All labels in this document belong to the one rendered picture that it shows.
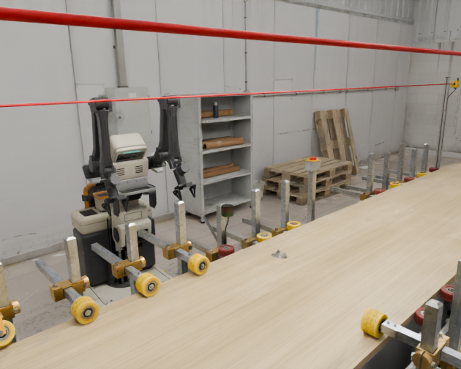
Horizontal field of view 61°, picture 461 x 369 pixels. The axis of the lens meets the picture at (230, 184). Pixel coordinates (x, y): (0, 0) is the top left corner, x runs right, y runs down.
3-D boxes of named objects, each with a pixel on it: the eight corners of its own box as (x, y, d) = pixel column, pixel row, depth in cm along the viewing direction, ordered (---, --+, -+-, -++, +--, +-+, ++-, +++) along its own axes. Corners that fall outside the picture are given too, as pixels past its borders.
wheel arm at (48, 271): (35, 267, 170) (34, 259, 169) (44, 264, 173) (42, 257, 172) (80, 315, 135) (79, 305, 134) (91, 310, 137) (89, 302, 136)
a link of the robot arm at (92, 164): (102, 93, 221) (84, 94, 215) (112, 98, 211) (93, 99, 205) (105, 168, 238) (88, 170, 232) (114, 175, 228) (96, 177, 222)
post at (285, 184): (279, 255, 240) (281, 180, 227) (283, 254, 242) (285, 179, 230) (284, 258, 237) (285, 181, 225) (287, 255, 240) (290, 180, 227)
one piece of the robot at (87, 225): (78, 289, 300) (65, 184, 278) (143, 268, 332) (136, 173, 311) (94, 308, 274) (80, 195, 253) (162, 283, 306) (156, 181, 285)
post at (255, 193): (251, 269, 224) (251, 189, 211) (255, 267, 226) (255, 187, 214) (255, 271, 221) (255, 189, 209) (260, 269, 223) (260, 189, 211)
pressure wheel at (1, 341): (-12, 354, 123) (-19, 330, 125) (16, 342, 128) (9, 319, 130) (-11, 351, 118) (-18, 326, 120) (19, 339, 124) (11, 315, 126)
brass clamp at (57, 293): (50, 296, 148) (47, 285, 147) (85, 284, 157) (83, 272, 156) (55, 303, 144) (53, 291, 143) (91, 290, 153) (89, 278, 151)
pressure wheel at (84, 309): (96, 304, 142) (79, 321, 138) (83, 291, 137) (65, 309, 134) (104, 310, 137) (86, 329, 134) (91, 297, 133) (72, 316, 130)
